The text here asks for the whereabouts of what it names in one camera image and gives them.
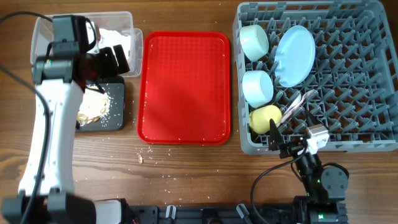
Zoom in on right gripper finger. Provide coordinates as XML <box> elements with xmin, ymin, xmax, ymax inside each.
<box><xmin>304</xmin><ymin>109</ymin><xmax>319</xmax><ymax>127</ymax></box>
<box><xmin>269</xmin><ymin>119</ymin><xmax>284</xmax><ymax>151</ymax></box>

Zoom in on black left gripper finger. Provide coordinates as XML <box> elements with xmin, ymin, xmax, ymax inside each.
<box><xmin>98</xmin><ymin>47</ymin><xmax>119</xmax><ymax>77</ymax></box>
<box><xmin>113</xmin><ymin>44</ymin><xmax>130</xmax><ymax>73</ymax></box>

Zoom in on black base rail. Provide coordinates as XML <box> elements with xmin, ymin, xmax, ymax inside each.
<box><xmin>130</xmin><ymin>203</ymin><xmax>348</xmax><ymax>224</ymax></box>

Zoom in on light blue bowl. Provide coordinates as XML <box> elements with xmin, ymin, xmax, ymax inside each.
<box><xmin>242</xmin><ymin>70</ymin><xmax>274</xmax><ymax>108</ymax></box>

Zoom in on yellow plastic cup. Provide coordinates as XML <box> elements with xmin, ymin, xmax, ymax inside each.
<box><xmin>249</xmin><ymin>105</ymin><xmax>282</xmax><ymax>134</ymax></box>

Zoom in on white plastic spoon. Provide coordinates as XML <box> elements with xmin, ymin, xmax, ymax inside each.
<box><xmin>279</xmin><ymin>95</ymin><xmax>302</xmax><ymax>124</ymax></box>

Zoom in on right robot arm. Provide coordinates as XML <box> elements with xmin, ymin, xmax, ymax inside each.
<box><xmin>249</xmin><ymin>95</ymin><xmax>349</xmax><ymax>223</ymax></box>

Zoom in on light blue plate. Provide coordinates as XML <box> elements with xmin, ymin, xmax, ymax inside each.
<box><xmin>274</xmin><ymin>26</ymin><xmax>315</xmax><ymax>88</ymax></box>

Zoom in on red serving tray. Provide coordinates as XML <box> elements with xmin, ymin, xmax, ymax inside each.
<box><xmin>137</xmin><ymin>30</ymin><xmax>231</xmax><ymax>145</ymax></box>

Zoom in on black waste tray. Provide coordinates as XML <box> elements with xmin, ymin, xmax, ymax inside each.
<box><xmin>76</xmin><ymin>76</ymin><xmax>126</xmax><ymax>133</ymax></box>

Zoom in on brown food scraps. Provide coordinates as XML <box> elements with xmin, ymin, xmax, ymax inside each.
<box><xmin>77</xmin><ymin>98</ymin><xmax>109</xmax><ymax>126</ymax></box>

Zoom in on white plastic fork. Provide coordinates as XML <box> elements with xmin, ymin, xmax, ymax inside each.
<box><xmin>280</xmin><ymin>90</ymin><xmax>317</xmax><ymax>123</ymax></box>

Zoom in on white rice pile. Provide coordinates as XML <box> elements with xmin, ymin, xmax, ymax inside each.
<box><xmin>77</xmin><ymin>85</ymin><xmax>113</xmax><ymax>126</ymax></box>

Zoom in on pale green bowl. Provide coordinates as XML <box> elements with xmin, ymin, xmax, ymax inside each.
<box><xmin>239</xmin><ymin>24</ymin><xmax>269</xmax><ymax>62</ymax></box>

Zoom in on grey dishwasher rack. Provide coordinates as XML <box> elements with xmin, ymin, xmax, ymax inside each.
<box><xmin>233</xmin><ymin>1</ymin><xmax>397</xmax><ymax>152</ymax></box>

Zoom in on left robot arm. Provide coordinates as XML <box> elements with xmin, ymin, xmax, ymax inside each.
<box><xmin>1</xmin><ymin>44</ymin><xmax>132</xmax><ymax>223</ymax></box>

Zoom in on white napkin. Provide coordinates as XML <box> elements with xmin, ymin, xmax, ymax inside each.
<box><xmin>98</xmin><ymin>29</ymin><xmax>131</xmax><ymax>59</ymax></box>

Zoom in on food scrap on table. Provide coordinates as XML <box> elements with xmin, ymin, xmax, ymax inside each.
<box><xmin>138</xmin><ymin>154</ymin><xmax>144</xmax><ymax>164</ymax></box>

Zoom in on clear plastic waste bin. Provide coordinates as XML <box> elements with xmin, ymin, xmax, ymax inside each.
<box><xmin>30</xmin><ymin>11</ymin><xmax>143</xmax><ymax>77</ymax></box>

